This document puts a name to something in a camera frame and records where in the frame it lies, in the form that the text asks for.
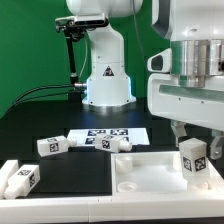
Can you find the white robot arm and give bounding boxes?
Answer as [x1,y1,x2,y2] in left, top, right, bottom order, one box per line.
[66,0,224,159]

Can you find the black cables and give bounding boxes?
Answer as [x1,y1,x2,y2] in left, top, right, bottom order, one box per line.
[11,83,88,109]

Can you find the white tag sheet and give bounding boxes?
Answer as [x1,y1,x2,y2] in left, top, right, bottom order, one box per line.
[68,128,150,146]

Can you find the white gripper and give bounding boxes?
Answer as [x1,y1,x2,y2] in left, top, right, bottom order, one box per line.
[147,73,224,160]

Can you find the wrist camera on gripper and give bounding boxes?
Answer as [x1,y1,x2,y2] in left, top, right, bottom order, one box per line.
[147,48,172,73]

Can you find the black camera on stand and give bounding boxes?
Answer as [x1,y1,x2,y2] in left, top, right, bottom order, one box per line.
[55,13,109,98]

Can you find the white square table top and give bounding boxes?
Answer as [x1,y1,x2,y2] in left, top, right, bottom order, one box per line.
[111,151,224,200]

